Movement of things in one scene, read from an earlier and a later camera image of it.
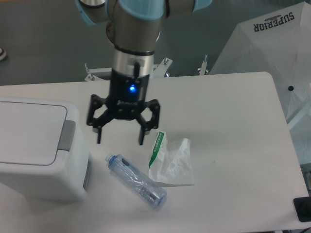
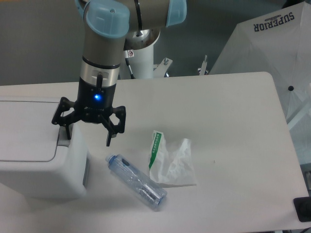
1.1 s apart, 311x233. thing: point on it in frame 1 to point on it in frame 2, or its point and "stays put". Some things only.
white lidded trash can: [43, 154] stays put
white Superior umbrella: [278, 42] stays put
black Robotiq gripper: [128, 94] to [94, 103]
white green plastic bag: [173, 167] stays put
